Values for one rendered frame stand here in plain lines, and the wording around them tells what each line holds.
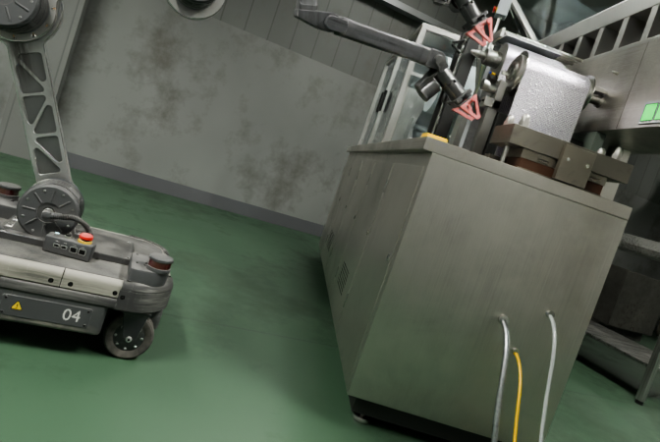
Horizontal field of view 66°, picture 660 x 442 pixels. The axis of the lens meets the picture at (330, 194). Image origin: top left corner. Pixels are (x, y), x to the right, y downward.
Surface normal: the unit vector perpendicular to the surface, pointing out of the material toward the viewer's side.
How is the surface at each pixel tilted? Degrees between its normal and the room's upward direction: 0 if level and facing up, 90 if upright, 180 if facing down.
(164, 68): 90
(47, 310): 90
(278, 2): 90
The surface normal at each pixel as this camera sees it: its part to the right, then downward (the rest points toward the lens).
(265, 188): 0.33, 0.17
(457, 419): 0.06, 0.08
